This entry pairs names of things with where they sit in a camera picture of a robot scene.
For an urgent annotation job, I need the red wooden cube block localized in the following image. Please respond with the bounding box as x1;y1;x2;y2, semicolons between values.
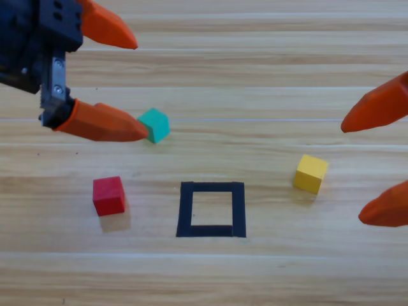
92;176;126;217

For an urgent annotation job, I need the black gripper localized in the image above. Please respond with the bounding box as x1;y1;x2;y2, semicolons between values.
0;0;138;111

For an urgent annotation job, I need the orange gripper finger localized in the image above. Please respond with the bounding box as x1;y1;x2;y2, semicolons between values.
38;95;149;143
340;71;408;134
358;180;408;228

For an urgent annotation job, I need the yellow wooden cube block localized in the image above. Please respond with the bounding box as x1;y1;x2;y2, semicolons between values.
293;154;330;195

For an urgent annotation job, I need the black tape square outline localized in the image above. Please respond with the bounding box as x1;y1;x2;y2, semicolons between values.
175;181;247;238

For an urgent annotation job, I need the green wooden cube block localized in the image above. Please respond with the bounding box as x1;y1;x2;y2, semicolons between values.
137;107;171;144

